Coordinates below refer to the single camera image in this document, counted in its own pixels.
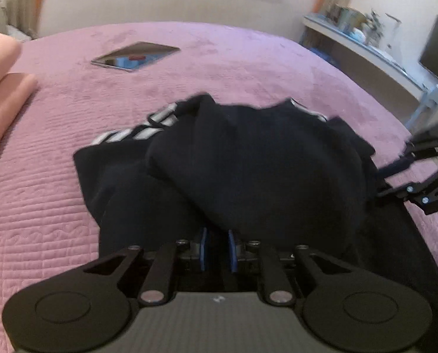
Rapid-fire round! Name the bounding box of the pink quilted bedspread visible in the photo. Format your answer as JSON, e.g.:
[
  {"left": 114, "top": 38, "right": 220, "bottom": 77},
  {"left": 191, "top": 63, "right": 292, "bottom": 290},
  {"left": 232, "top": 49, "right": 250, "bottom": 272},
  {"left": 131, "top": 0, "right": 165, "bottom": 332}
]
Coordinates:
[{"left": 0, "top": 22, "right": 438, "bottom": 352}]

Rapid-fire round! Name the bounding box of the navy striped hooded jacket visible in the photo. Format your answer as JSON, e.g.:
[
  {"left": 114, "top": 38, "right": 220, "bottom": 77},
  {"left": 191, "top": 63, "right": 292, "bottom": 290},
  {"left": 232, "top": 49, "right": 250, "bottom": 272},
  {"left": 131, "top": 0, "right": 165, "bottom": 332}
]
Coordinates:
[{"left": 74, "top": 94, "right": 438, "bottom": 352}]

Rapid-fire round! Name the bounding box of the white wall desk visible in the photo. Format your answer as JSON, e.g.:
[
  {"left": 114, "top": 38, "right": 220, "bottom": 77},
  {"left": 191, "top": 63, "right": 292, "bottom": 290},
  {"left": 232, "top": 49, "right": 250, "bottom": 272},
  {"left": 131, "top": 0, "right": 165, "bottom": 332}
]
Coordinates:
[{"left": 299, "top": 14, "right": 438, "bottom": 131}]

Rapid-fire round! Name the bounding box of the folded pink blanket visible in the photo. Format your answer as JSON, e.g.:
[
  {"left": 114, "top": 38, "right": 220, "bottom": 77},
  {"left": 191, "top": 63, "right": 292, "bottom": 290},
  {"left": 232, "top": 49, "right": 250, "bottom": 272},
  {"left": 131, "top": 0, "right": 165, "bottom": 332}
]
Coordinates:
[{"left": 0, "top": 33, "right": 37, "bottom": 141}]

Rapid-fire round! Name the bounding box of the dark tablet on bed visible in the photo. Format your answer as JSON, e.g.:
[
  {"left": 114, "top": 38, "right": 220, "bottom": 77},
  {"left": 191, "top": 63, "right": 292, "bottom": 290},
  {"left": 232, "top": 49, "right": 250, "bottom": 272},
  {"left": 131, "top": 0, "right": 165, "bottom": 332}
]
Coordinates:
[{"left": 90, "top": 41, "right": 181, "bottom": 72}]

